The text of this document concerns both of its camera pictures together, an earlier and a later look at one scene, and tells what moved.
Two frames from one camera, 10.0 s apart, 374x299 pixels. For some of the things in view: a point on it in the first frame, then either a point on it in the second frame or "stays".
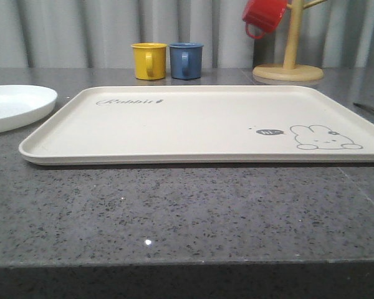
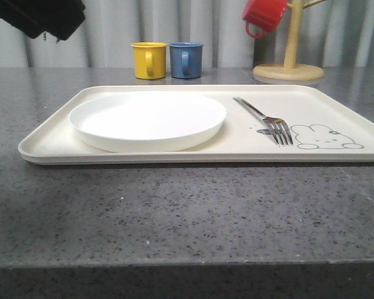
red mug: (262, 16) stays
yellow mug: (149, 60) stays
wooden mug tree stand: (289, 71) stays
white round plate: (12, 106) to (141, 121)
